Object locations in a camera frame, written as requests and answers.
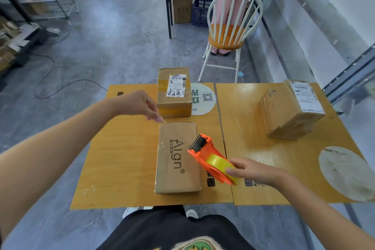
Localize person's left hand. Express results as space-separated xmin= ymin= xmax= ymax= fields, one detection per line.
xmin=115 ymin=90 xmax=165 ymax=123

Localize person's right hand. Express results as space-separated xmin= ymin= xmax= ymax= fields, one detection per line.
xmin=225 ymin=158 xmax=283 ymax=188

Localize yellow tape roll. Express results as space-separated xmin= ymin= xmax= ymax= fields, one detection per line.
xmin=206 ymin=154 xmax=240 ymax=185

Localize orange tape dispenser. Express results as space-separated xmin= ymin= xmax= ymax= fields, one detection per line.
xmin=187 ymin=133 xmax=237 ymax=186

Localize person's left forearm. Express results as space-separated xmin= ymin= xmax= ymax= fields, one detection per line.
xmin=0 ymin=98 xmax=121 ymax=240

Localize person's right forearm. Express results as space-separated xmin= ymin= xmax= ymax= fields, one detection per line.
xmin=275 ymin=170 xmax=375 ymax=250

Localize handwritten label cardboard box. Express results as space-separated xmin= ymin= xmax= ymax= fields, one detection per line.
xmin=157 ymin=67 xmax=193 ymax=118

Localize printed brown cardboard box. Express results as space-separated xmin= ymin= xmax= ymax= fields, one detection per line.
xmin=154 ymin=122 xmax=203 ymax=195

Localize round white printed sticker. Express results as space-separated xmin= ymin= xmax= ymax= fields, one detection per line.
xmin=190 ymin=83 xmax=217 ymax=116

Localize taped cardboard box white label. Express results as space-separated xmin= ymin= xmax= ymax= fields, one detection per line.
xmin=260 ymin=79 xmax=326 ymax=141

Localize person's black printed shirt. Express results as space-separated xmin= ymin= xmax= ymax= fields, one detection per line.
xmin=96 ymin=205 xmax=256 ymax=250

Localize white chair orange seat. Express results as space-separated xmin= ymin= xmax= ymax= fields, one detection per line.
xmin=198 ymin=0 xmax=264 ymax=83

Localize flat brown cardboard box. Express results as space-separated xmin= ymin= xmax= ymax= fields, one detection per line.
xmin=172 ymin=0 xmax=193 ymax=24

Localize blue plastic crate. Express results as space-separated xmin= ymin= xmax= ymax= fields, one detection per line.
xmin=191 ymin=0 xmax=214 ymax=28

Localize round white worn sticker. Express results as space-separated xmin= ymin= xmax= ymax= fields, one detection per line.
xmin=318 ymin=146 xmax=375 ymax=202

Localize white folding table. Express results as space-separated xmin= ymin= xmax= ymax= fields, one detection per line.
xmin=147 ymin=0 xmax=220 ymax=39

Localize pile of cardboard scraps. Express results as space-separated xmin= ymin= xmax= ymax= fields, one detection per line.
xmin=0 ymin=15 xmax=60 ymax=72

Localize black floor cable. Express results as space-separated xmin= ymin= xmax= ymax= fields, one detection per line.
xmin=29 ymin=30 xmax=108 ymax=100

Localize grey metal rail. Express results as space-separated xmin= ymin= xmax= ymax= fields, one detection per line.
xmin=322 ymin=43 xmax=375 ymax=104

